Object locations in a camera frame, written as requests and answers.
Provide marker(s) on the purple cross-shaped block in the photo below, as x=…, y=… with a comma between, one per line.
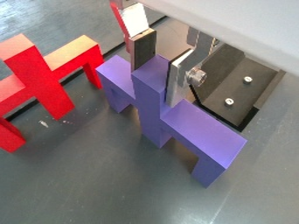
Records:
x=205, y=136

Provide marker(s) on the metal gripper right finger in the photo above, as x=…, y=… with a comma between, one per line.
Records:
x=185, y=69

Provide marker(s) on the black angle bracket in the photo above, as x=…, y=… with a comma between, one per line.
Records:
x=237, y=88

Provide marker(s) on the red cross-shaped block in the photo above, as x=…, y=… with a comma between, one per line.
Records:
x=36, y=79

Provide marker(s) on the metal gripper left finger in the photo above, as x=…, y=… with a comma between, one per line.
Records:
x=141, y=35

